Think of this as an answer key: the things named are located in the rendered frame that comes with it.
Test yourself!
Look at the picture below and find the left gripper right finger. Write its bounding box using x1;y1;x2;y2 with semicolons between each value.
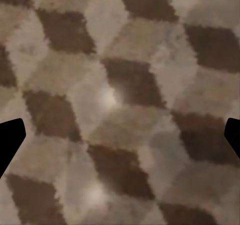
224;117;240;158

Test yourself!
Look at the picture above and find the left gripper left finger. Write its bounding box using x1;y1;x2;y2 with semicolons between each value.
0;118;26;178

